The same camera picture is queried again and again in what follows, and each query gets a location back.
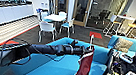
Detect white wire bar stool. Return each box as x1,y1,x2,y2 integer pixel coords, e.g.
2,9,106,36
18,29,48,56
103,13,120,37

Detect tall white bar table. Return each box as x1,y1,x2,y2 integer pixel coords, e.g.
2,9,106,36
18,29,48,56
113,14,136,36

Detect glass office partition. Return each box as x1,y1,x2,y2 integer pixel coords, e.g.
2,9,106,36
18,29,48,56
86,0,130,33

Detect red varsity jacket white sleeves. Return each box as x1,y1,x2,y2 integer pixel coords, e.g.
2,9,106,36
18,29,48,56
67,47,96,75

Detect blue sofa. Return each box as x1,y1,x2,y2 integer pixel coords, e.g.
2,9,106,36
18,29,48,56
0,21,136,75

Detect patterned beige cushion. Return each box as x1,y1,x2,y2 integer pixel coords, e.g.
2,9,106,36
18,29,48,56
112,36,135,55

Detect wood framed glass door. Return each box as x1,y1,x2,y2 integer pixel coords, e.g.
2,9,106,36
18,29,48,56
71,0,93,28
52,0,71,16

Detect blue bin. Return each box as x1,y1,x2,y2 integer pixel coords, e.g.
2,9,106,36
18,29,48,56
34,7,44,21

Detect white hanger with red jacket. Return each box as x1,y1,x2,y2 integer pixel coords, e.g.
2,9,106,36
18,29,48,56
86,34,96,58

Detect white kitchen counter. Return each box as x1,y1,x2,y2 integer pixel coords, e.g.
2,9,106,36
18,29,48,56
0,0,36,36

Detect white plastic chair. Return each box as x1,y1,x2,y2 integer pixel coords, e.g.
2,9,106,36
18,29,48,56
36,20,59,45

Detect teal seat white chair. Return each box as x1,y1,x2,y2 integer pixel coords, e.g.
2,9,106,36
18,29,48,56
57,10,69,18
57,17,77,39
39,10,51,22

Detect white square table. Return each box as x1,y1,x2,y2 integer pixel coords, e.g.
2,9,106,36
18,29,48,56
44,13,69,24

